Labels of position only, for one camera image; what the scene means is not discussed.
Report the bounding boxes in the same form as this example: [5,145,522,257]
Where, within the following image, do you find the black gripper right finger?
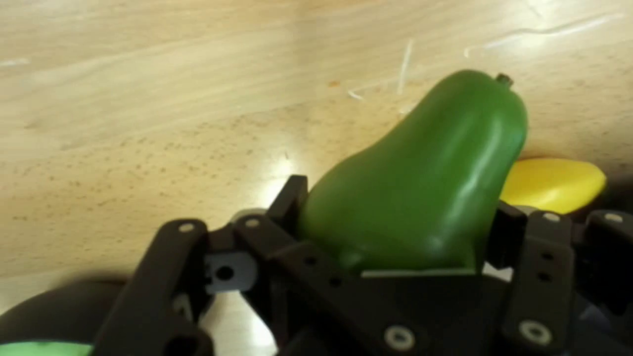
[486,204,633,356]

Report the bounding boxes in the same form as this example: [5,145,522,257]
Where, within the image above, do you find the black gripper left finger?
[90,174,431,356]

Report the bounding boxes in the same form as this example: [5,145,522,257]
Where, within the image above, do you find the yellow toy banana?
[498,156,609,216]

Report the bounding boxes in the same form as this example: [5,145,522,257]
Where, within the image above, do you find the green toy pear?
[294,67,529,273]

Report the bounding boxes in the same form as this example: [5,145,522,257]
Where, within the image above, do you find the large black bowl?
[0,279,134,356]

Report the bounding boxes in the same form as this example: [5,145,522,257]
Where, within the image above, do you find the light green toy apple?
[0,340,94,356]

